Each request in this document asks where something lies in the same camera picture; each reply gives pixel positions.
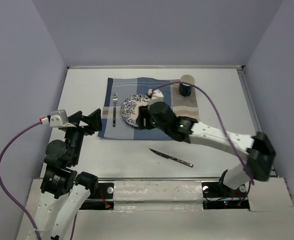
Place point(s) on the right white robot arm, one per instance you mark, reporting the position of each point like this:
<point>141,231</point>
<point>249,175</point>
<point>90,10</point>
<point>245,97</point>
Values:
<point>255,152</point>

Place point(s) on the steak knife patterned handle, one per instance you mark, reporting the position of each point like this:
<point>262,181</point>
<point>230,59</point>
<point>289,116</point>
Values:
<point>163,155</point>

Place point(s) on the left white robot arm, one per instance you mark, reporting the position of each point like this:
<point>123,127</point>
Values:
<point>63,190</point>

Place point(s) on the paper cup green base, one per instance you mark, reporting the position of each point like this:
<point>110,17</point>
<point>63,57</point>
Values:
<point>186,85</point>

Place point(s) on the blue floral ceramic plate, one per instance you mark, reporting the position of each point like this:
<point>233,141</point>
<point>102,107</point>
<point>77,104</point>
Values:
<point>129,110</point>

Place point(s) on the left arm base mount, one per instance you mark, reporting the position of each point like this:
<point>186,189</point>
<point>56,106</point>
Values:
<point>102,199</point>

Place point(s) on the silver fork patterned handle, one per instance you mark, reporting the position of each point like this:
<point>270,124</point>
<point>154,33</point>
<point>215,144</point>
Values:
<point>115,101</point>

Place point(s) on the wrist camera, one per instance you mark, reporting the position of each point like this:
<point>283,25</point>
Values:
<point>57,119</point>
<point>155,96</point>

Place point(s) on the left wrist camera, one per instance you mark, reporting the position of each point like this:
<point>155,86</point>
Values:
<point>57,119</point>

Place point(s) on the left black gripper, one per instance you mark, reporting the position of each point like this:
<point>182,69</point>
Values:
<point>94,119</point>

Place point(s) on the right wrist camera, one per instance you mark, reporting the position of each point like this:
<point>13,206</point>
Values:
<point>155,96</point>

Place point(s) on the blue beige plaid cloth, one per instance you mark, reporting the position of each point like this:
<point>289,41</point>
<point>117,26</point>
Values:
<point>181,106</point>

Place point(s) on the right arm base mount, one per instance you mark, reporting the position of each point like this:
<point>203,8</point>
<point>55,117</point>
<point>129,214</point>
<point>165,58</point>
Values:
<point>214,198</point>

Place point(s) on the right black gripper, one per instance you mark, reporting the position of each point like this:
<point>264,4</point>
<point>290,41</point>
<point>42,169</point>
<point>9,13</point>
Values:
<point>143,113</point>

